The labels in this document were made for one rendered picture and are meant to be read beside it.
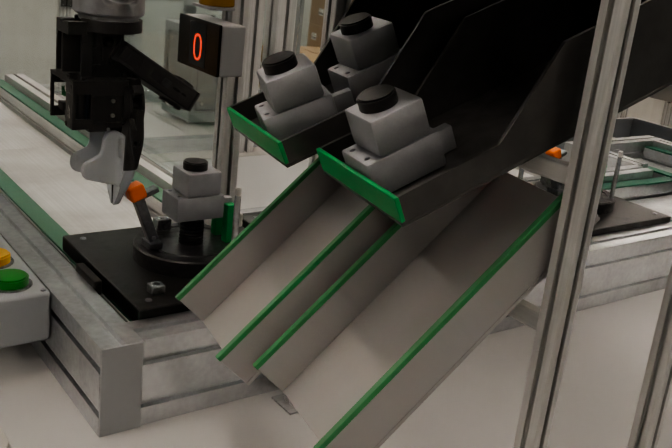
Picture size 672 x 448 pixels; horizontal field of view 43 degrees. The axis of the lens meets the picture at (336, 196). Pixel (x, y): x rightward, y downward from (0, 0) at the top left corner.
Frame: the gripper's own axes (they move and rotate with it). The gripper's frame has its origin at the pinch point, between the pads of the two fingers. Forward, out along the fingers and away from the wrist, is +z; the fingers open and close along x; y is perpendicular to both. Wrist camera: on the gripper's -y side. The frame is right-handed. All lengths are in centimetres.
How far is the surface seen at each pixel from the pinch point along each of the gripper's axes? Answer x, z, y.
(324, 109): 31.1, -16.8, -4.9
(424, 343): 48.9, -3.3, -3.3
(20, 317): 2.0, 12.8, 12.0
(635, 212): 8, 9, -91
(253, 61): -78, -1, -64
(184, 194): 1.5, 0.5, -7.4
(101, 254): -4.2, 9.3, 0.4
